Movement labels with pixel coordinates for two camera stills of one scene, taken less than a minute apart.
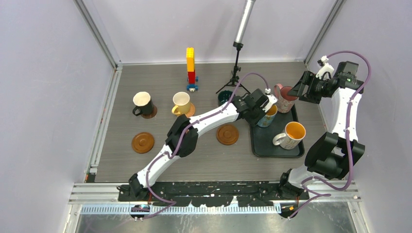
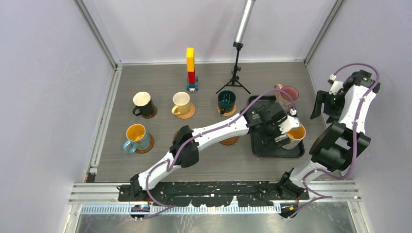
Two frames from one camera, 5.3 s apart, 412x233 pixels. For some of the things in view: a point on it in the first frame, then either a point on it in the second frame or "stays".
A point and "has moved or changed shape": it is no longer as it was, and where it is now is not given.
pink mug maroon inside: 285,103 stays
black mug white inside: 143,100 stays
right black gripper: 309,78 to 323,96
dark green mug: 224,96 stays
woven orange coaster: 191,111 stays
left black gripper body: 257,113 to 267,135
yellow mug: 181,100 stays
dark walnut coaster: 152,115 stays
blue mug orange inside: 266,121 has moved or changed shape
